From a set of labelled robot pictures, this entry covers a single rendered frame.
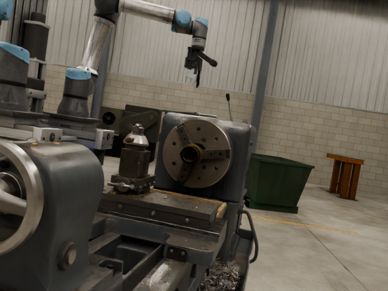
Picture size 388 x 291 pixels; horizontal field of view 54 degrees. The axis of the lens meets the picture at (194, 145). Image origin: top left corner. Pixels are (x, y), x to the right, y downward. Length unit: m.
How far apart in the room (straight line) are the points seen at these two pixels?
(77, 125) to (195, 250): 1.07
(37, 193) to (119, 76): 11.61
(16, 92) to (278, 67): 10.85
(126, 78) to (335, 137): 6.58
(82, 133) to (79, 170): 1.27
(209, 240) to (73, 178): 0.58
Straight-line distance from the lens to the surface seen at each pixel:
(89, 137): 1.84
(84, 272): 0.67
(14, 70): 1.49
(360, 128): 12.51
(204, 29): 2.08
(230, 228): 1.90
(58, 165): 0.56
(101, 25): 2.09
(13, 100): 1.48
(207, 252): 0.98
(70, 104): 1.90
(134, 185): 1.15
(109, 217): 1.14
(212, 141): 1.70
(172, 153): 1.74
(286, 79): 12.01
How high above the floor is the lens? 1.21
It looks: 3 degrees down
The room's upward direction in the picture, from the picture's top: 9 degrees clockwise
